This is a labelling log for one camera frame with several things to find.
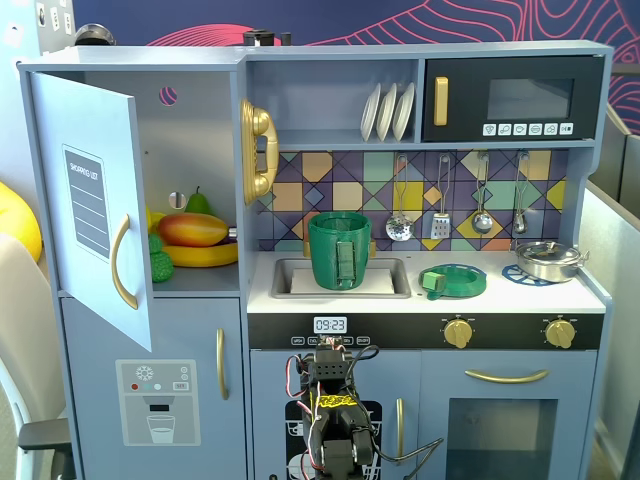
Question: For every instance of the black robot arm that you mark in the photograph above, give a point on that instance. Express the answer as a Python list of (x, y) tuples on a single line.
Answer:
[(345, 415)]

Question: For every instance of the blue shopping list cabinet door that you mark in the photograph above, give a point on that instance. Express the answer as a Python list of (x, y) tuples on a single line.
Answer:
[(65, 125)]

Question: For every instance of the blue dishwasher door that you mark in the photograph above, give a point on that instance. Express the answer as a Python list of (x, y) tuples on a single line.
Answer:
[(270, 380)]

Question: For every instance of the grey toy sink basin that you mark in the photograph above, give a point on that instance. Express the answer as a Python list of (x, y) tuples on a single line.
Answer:
[(285, 280)]

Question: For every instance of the dark green printed cup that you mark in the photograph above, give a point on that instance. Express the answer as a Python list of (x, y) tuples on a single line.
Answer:
[(325, 250)]

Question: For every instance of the blue oven door with window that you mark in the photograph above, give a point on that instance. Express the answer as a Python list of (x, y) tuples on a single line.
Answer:
[(435, 370)]

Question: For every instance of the small green cube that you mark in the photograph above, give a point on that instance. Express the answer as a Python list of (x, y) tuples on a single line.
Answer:
[(432, 282)]

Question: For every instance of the gold stove knob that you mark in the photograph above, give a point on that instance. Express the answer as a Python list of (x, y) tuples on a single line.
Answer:
[(458, 334), (560, 334)]

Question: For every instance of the steel toy skimmer spoon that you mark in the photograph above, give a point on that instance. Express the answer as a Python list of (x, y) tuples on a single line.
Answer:
[(400, 229)]

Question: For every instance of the green round printed lid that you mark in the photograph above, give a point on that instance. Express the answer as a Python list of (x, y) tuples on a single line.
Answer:
[(465, 285)]

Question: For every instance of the silver door magnet catch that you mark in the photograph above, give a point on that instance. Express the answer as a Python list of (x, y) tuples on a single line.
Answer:
[(232, 233)]

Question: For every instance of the yellow toy banana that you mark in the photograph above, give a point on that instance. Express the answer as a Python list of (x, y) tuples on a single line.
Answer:
[(157, 219), (205, 256)]

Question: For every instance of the steel toy slotted spatula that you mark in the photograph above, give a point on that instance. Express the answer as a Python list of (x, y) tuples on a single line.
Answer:
[(440, 227)]

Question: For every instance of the red yellow toy mango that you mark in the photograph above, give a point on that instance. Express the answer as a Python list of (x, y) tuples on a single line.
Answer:
[(192, 230)]

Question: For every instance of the blue round trivet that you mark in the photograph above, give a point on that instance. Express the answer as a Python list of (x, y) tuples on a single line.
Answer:
[(512, 274)]

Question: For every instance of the steel toy ladle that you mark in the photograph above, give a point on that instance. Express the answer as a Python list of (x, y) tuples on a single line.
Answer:
[(482, 221)]

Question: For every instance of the green toy pear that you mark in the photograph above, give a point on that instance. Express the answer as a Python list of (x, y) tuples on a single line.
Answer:
[(197, 204)]

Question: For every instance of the small steel toy spoon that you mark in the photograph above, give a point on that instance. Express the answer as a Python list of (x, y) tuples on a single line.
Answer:
[(520, 222)]

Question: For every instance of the steel toy pot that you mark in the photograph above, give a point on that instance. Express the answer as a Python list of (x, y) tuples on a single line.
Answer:
[(545, 272)]

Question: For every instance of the steel toy pot lid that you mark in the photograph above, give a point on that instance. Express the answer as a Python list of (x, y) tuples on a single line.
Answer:
[(540, 249)]

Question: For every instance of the blue water dispenser fridge door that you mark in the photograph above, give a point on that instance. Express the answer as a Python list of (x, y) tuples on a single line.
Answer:
[(100, 325)]

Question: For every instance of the gold toy telephone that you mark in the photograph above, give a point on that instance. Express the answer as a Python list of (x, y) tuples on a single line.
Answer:
[(260, 125)]

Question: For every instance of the white toy plate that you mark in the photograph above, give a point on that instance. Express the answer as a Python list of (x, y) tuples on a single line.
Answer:
[(403, 112), (370, 115), (386, 115)]

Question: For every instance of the blue wooden toy kitchen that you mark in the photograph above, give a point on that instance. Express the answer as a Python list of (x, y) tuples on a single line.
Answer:
[(330, 90)]

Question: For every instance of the white office chair black armrest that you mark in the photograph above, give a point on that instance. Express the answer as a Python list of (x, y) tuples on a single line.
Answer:
[(42, 434)]

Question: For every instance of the small black cylinder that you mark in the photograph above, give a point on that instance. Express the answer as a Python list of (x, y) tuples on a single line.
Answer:
[(286, 39)]

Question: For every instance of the black box device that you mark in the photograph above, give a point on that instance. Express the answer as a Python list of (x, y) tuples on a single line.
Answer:
[(257, 39)]

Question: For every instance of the black toy microwave door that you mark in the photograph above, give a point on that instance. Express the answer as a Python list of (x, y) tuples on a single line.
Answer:
[(500, 67)]

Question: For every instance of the yellow bean bag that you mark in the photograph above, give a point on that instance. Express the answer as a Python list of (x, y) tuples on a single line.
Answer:
[(20, 220)]

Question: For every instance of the dark round dome object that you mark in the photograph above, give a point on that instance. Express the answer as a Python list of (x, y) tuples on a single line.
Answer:
[(95, 35)]

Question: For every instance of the white panel with sockets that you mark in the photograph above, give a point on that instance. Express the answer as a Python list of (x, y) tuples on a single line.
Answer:
[(50, 35)]

